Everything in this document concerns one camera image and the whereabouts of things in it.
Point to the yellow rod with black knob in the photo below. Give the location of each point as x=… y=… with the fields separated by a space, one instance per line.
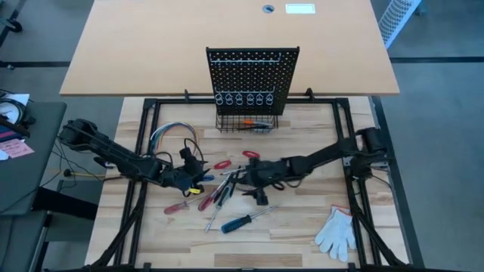
x=87 y=175

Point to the black aluminium table frame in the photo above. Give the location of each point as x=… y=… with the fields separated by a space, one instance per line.
x=149 y=113

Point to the silver hook rail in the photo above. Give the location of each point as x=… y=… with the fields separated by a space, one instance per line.
x=242 y=60

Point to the orange black hand tool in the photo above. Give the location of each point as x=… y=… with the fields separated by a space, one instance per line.
x=248 y=122

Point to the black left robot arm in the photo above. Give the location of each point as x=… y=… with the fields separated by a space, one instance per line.
x=113 y=149

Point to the pink paper note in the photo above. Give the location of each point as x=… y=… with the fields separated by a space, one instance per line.
x=15 y=148

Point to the tan wooden desk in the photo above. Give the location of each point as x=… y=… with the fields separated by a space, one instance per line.
x=151 y=45

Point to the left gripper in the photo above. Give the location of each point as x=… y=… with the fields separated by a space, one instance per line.
x=189 y=175

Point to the black metal pegboard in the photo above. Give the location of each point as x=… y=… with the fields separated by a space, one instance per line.
x=264 y=75

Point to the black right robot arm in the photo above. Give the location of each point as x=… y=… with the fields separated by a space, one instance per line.
x=325 y=155

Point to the white desk panel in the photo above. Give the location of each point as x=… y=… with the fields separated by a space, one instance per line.
x=300 y=8

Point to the silver mounting plate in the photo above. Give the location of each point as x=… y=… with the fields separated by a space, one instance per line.
x=348 y=161

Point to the small blue silver tool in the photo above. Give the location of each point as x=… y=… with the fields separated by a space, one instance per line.
x=263 y=130

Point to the white knit work glove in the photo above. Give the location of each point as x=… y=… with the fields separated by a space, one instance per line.
x=336 y=234

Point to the yellow tape strip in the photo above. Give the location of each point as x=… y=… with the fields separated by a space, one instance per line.
x=195 y=190

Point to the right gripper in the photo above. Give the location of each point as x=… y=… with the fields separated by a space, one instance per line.
x=268 y=174

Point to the white perforated panel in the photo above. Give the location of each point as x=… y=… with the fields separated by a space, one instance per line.
x=399 y=17

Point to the black caster wheel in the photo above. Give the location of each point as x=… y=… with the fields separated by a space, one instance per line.
x=15 y=25

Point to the dark grey side table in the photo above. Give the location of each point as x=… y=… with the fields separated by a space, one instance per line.
x=30 y=177

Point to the white paper sheet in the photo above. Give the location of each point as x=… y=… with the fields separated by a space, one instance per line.
x=19 y=99

